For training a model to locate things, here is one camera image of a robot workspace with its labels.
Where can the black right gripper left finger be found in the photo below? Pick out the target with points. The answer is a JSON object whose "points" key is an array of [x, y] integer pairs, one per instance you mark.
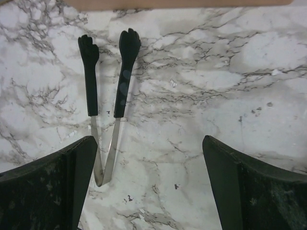
{"points": [[48, 193]]}

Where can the black-tipped metal tongs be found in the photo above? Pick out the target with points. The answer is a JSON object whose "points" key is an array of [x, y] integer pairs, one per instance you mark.
{"points": [[129, 46]]}

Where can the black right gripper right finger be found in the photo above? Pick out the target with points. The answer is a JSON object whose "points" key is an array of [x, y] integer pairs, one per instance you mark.
{"points": [[251, 194]]}

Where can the peach plastic desk organizer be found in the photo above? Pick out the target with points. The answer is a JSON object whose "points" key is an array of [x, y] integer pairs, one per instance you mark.
{"points": [[103, 5]]}

